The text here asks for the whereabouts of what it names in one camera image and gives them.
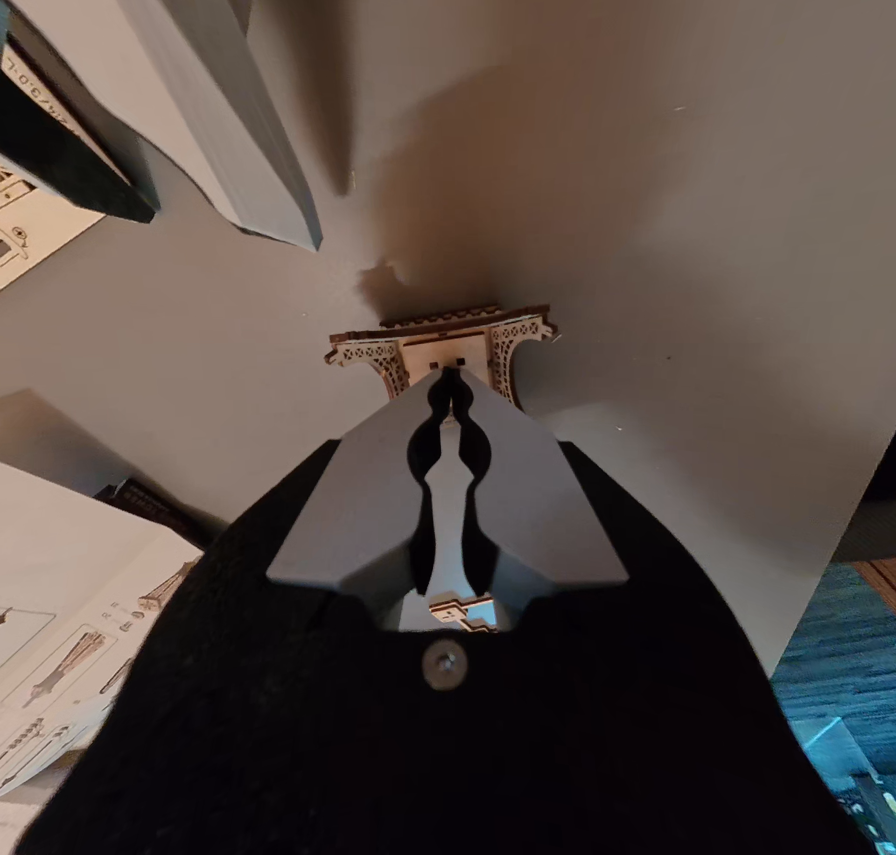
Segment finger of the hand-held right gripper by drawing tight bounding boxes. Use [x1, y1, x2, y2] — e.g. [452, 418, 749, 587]
[0, 71, 158, 226]
[0, 0, 325, 254]

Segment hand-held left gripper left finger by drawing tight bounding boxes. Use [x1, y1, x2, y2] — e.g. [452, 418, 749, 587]
[265, 367, 452, 628]

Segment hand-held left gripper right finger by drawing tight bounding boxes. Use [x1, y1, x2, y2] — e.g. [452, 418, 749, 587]
[448, 367, 630, 625]

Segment wooden puzzle parts sheet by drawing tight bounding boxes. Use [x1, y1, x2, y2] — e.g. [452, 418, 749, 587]
[0, 49, 107, 291]

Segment grey desk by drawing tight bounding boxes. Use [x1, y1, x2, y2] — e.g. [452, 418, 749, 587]
[0, 0, 896, 855]

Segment small wooden puzzle piece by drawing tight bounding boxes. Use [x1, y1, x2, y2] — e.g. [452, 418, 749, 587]
[428, 591, 499, 633]

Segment dark box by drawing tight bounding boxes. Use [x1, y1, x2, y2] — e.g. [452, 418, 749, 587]
[91, 476, 211, 548]

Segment paper instruction sheet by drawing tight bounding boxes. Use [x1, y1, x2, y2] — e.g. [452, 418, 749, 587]
[0, 459, 205, 796]

